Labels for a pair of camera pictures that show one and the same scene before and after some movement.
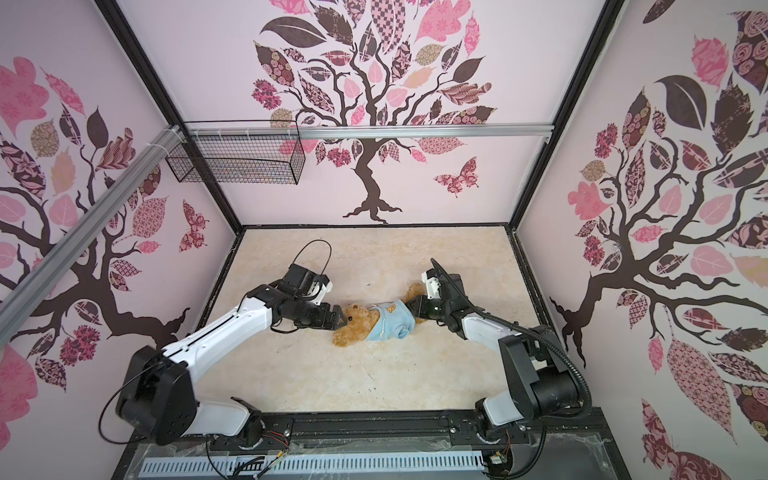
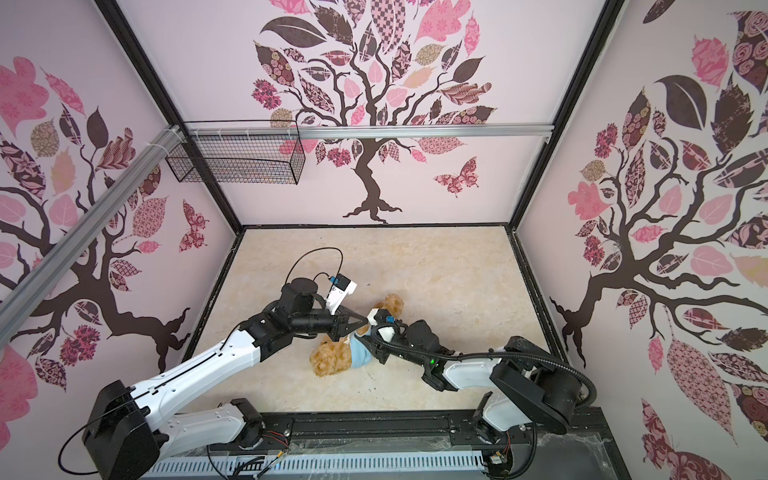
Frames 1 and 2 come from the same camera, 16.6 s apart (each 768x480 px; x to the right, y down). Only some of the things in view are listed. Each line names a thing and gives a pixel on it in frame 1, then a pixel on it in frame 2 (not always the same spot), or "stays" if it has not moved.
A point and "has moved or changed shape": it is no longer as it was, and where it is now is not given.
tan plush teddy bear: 362,320 has moved or changed shape
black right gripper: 421,307 to 376,351
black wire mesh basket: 239,151 stays
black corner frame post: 608,18 stays
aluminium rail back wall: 413,130 stays
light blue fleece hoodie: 396,322 to 360,354
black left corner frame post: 122,26 stays
